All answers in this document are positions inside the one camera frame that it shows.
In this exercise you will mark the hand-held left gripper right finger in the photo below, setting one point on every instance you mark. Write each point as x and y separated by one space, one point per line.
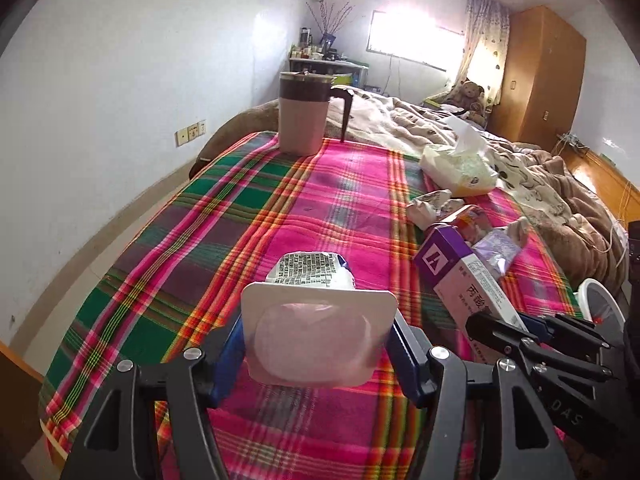
407 360

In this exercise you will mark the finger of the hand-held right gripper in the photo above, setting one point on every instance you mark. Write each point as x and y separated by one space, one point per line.
575 332
500 332

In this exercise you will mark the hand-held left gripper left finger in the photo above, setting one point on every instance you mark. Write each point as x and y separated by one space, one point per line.
227 360

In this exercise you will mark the white round trash bin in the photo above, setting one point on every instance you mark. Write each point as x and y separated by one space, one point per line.
595 290

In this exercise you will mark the purple white medicine box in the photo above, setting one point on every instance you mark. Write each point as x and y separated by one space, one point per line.
450 270

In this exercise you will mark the white yogurt cup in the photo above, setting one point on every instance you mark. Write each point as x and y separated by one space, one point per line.
315 335

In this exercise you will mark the crumpled clear plastic wrapper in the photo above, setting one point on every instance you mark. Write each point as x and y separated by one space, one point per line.
495 250

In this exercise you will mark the pink green plaid cloth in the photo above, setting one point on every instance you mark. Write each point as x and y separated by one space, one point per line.
200 260

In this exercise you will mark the beige red cardboard box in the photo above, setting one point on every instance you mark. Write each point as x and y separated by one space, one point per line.
470 220

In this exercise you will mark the white blue printed packet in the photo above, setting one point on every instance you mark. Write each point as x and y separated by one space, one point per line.
310 270

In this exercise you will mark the crumpled white green wrapper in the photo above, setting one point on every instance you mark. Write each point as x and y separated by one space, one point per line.
430 205

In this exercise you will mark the wooden bed headboard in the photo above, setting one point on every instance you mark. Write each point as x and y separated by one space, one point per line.
600 180

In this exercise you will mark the yellow tissue pack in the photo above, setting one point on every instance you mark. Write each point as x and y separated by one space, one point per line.
455 167

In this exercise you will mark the power strip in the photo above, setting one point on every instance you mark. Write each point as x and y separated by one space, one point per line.
572 141

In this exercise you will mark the wooden board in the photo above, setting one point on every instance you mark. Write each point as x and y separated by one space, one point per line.
17 375

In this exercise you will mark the brown teddy bear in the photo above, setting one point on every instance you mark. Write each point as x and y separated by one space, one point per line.
470 97

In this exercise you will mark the pink jug with brown lid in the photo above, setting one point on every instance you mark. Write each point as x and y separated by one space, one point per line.
300 125

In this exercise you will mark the wooden wardrobe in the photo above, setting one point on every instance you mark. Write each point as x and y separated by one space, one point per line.
540 70

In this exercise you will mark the patterned curtain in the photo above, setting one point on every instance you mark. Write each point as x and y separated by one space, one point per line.
475 35

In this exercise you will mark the cluttered white desk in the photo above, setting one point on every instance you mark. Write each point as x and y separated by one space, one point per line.
320 67

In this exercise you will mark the window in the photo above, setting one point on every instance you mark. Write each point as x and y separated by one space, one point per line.
405 35

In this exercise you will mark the dark bottle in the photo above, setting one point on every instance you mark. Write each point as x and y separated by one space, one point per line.
306 37

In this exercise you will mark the bare decorative branches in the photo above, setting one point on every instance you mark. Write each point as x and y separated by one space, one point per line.
327 20

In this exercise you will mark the beige wall socket panel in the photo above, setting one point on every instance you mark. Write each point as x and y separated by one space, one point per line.
190 132

